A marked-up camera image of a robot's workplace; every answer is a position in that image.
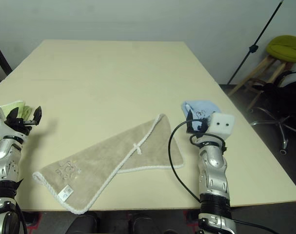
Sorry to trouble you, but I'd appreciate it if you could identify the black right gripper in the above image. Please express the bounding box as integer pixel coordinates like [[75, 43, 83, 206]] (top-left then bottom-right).
[[186, 110, 211, 139]]

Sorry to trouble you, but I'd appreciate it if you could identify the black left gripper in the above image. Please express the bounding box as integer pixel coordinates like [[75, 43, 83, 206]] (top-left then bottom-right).
[[3, 106, 42, 137]]

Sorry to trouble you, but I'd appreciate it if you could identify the beige towel with white trim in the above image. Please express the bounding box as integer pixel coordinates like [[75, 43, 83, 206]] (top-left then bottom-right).
[[32, 113, 185, 215]]

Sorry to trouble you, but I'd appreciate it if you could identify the folded green towel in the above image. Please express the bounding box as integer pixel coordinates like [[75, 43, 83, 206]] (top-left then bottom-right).
[[0, 99, 35, 144]]

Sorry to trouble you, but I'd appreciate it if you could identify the folded blue towel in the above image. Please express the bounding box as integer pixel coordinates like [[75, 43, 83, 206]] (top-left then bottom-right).
[[181, 100, 221, 130]]

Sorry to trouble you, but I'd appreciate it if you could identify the side table with black legs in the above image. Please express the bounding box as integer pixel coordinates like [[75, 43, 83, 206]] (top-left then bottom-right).
[[0, 39, 13, 76]]

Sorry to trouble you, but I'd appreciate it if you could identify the black office chair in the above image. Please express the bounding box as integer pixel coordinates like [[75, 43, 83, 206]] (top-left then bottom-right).
[[245, 70, 296, 156]]

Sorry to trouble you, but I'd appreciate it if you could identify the black tripod stand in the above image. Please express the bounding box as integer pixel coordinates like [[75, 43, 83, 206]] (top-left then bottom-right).
[[227, 0, 285, 85]]

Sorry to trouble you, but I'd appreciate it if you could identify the black robot right foot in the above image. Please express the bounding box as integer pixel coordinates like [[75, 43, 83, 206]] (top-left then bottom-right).
[[128, 213, 160, 234]]

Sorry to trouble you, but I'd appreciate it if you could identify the black robot foot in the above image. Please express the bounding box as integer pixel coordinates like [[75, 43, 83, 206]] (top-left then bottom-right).
[[128, 213, 160, 234], [64, 211, 99, 234]]

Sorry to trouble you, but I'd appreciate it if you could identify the green cushion wooden stool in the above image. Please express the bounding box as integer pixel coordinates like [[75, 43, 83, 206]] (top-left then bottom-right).
[[227, 35, 296, 113]]

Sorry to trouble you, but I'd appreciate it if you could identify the black robot left foot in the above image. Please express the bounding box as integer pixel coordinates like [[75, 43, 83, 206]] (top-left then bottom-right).
[[64, 211, 99, 234]]

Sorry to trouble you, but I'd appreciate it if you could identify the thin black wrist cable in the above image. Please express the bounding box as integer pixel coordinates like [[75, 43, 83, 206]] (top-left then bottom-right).
[[190, 133, 228, 152]]

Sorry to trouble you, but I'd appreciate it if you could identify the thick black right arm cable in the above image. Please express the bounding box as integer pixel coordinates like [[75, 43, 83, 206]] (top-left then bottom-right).
[[168, 120, 279, 234]]

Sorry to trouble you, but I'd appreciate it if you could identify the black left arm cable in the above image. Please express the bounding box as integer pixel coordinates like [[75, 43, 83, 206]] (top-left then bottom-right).
[[15, 202, 29, 234]]

